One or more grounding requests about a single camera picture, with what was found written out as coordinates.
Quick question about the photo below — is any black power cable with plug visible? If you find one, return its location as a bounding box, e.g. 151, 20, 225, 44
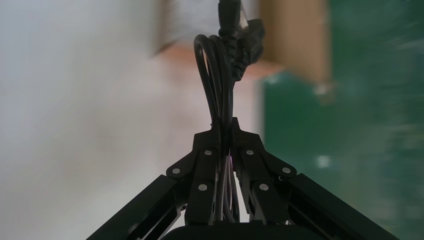
193, 0, 266, 223

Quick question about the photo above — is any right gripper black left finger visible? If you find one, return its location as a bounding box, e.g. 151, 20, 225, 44
86, 128, 230, 240

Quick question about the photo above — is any tall printed cardboard carton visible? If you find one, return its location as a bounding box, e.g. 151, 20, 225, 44
258, 0, 333, 84

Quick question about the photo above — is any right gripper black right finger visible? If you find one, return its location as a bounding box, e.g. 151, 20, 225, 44
231, 117, 399, 240

